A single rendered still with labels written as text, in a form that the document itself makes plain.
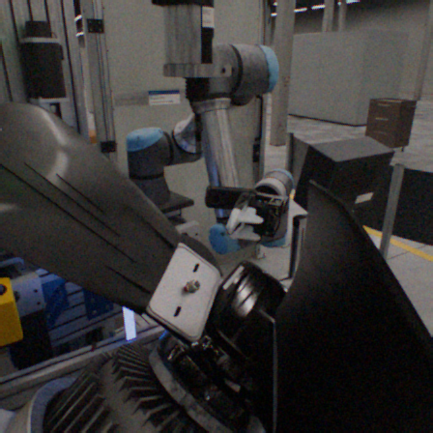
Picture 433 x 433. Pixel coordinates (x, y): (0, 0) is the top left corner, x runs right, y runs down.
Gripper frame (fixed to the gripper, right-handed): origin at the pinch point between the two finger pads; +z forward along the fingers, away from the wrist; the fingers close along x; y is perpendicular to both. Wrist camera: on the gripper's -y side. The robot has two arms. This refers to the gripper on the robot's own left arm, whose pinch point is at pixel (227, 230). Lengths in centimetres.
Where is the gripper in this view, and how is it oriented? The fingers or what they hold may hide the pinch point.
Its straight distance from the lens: 68.6
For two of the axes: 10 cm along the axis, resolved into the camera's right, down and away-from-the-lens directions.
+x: -1.0, 9.0, 4.2
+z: -3.6, 3.6, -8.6
